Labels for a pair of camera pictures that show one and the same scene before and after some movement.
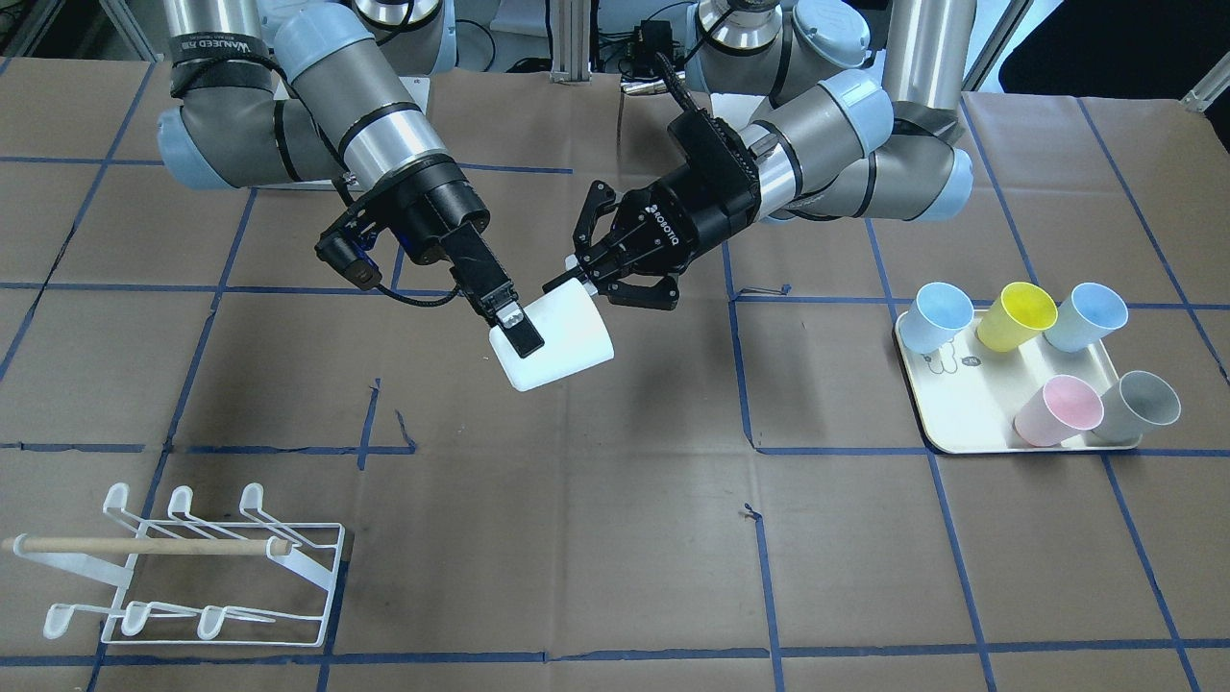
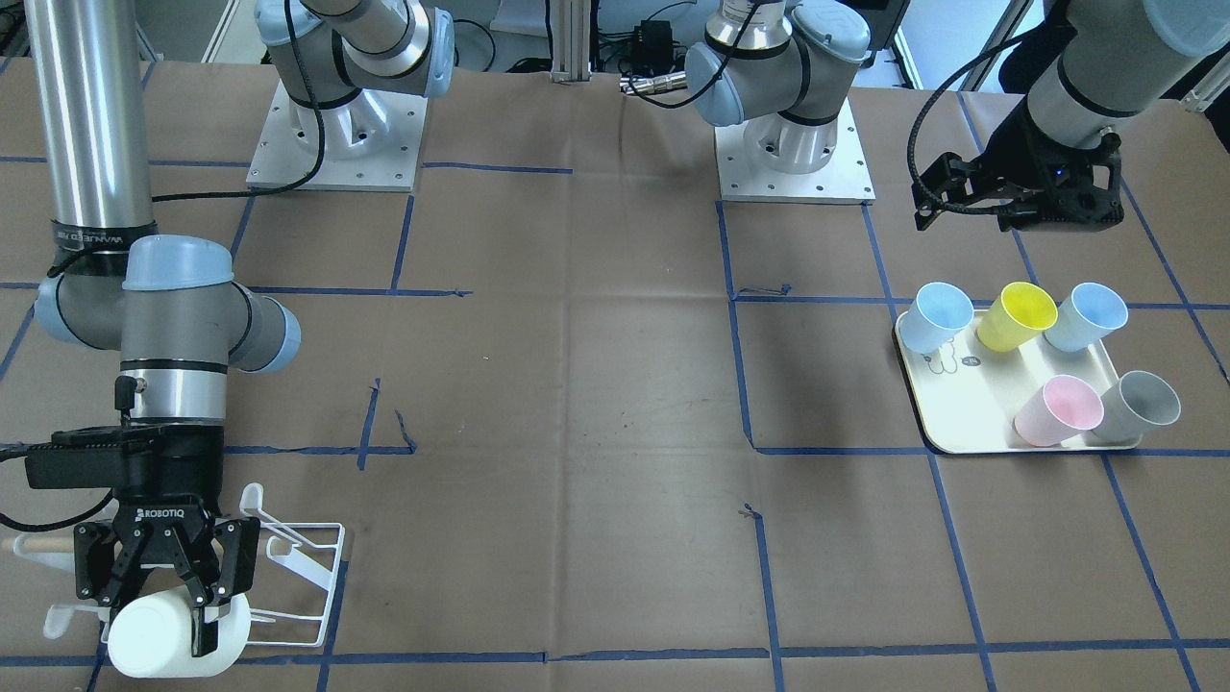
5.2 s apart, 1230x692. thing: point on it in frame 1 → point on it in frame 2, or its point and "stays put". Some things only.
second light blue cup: (1089, 312) stays put
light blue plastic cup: (935, 317) stays put
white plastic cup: (574, 333) → (151, 635)
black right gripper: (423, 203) → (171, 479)
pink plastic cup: (1062, 407) stays put
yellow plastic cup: (1020, 311) stays put
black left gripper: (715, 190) → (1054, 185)
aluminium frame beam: (571, 42) stays put
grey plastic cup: (1136, 405) stays put
